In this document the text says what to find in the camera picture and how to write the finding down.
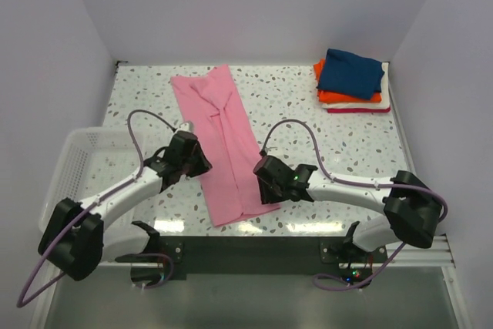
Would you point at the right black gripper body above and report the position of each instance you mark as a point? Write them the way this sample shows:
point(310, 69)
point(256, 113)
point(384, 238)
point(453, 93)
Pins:
point(280, 189)

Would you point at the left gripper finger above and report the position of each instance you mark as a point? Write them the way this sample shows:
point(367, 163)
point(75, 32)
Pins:
point(199, 164)
point(181, 178)

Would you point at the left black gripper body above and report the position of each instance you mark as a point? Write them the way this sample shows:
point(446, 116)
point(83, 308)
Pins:
point(186, 164)

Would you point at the pink t shirt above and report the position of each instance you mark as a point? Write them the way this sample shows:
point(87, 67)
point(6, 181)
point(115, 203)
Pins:
point(213, 105)

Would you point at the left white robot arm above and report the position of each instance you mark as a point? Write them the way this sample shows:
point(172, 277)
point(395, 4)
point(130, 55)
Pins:
point(80, 234)

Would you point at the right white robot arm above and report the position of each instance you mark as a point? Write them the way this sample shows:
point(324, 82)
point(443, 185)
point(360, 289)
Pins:
point(409, 212)

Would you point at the white plastic laundry basket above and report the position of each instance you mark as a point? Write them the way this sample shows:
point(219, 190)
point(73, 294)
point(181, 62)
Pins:
point(94, 161)

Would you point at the folded orange t shirt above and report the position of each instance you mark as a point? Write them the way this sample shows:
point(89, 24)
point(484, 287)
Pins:
point(336, 97)

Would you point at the folded red t shirt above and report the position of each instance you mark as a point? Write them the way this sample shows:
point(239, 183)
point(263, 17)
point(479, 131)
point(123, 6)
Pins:
point(358, 110)

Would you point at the folded blue t shirt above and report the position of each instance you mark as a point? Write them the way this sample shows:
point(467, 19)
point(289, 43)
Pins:
point(350, 74)

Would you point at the folded white t shirt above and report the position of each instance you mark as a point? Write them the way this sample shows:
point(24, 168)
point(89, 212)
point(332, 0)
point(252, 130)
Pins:
point(383, 104)

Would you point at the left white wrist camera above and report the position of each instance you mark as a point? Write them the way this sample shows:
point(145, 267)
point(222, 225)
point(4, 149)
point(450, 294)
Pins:
point(186, 127)

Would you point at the aluminium frame rail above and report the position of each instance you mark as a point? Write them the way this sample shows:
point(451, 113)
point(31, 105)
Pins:
point(420, 248)

